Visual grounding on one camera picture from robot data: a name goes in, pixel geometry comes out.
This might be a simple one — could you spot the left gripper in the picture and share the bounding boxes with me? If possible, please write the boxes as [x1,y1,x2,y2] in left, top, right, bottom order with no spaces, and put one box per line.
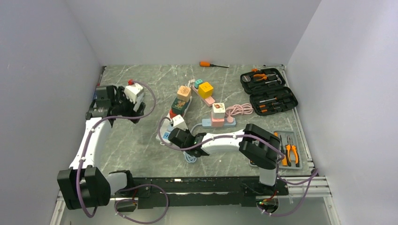
[111,87,145,124]

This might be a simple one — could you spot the white power strip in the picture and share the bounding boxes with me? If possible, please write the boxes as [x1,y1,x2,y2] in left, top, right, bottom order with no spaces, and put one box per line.
[155,97,192,145]

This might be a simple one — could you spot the light blue cable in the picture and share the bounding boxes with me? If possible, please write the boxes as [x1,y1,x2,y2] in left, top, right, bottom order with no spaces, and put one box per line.
[183,123,203,164]

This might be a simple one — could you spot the blue power strip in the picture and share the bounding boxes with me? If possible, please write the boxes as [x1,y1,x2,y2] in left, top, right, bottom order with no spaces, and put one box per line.
[201,118,237,128]

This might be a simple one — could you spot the pink power strip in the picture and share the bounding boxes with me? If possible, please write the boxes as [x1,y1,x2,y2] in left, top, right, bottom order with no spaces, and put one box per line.
[191,82,215,107]

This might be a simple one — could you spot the black tool case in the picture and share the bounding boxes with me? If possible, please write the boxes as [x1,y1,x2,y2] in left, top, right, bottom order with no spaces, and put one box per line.
[240,68,299,116]

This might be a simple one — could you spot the grey tool tray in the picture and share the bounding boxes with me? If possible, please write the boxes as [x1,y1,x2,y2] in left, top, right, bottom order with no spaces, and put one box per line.
[243,131,302,170]

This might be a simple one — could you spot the pink cube plug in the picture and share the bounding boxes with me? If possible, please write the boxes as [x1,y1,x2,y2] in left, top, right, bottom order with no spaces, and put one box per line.
[210,117,225,128]

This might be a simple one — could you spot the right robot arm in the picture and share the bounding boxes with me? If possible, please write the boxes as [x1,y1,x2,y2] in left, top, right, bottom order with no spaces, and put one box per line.
[168,124,283,195]

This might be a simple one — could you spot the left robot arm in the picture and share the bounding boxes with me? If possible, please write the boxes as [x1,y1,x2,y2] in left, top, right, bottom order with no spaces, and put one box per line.
[57,83,145,210]

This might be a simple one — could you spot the red cube plug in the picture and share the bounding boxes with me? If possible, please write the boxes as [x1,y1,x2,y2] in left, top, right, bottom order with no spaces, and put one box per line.
[168,109,177,119]

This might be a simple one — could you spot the green cube plug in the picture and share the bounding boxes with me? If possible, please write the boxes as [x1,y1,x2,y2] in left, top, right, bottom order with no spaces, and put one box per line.
[171,98,190,115]

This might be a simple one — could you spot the white cube plug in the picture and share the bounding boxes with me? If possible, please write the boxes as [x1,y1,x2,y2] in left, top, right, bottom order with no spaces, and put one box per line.
[211,103,226,119]

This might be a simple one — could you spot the beige cube plug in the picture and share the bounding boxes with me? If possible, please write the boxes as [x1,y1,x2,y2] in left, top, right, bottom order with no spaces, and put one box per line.
[177,86,191,102]

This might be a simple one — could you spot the yellow cube plug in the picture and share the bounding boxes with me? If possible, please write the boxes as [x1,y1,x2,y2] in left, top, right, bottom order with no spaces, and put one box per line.
[198,82,214,99]

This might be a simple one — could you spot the teal small plug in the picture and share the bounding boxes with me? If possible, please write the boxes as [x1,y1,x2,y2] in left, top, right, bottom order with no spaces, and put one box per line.
[194,79,203,89]

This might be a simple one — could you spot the blue pen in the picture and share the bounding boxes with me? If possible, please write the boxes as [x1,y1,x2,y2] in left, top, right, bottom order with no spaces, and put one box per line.
[93,74,102,100]

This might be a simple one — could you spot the orange screwdriver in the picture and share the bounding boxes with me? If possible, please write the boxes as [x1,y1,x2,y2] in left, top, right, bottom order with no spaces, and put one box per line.
[199,61,229,68]

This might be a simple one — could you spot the orange pliers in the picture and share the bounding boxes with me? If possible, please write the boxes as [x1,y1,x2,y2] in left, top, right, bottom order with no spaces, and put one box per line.
[285,135,300,167]

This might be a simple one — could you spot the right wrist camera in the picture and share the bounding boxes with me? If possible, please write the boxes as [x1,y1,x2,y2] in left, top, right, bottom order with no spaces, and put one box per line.
[172,115,188,130]

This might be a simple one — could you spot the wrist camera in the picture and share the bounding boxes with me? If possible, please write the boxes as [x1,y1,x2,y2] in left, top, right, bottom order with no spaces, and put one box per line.
[172,115,188,130]
[123,79,144,104]

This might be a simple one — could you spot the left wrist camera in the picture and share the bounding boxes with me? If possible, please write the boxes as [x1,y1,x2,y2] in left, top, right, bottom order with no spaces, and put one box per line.
[123,79,144,104]

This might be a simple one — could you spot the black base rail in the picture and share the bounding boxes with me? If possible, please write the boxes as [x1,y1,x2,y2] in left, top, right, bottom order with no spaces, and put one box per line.
[111,176,289,209]

